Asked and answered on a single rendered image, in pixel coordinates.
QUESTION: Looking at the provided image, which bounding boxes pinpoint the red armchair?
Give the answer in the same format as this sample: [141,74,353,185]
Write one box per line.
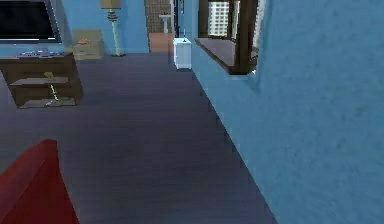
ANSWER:
[0,139,80,224]

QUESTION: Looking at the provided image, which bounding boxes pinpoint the small white cabinet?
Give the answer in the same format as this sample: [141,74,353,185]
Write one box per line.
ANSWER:
[172,37,193,70]

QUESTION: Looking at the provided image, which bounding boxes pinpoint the dark brown framed window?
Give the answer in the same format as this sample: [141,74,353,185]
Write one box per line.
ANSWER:
[194,0,268,76]

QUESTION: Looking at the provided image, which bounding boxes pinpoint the beige floor lamp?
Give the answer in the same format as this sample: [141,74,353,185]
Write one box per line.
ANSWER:
[100,0,127,58]

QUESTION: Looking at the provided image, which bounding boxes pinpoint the olive green box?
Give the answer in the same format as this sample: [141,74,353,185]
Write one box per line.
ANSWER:
[65,28,106,61]

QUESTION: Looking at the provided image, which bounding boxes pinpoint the dark brown shelf stand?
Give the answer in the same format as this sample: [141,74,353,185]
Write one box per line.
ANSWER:
[0,52,85,110]

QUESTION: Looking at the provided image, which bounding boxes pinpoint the grey flat device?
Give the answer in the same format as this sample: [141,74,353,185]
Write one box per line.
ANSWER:
[17,48,66,59]

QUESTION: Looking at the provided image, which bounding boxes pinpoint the black television set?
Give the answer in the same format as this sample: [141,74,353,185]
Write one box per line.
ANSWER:
[0,0,63,44]

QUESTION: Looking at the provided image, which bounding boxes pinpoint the white pedestal sink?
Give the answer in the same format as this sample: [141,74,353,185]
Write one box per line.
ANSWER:
[158,13,173,34]

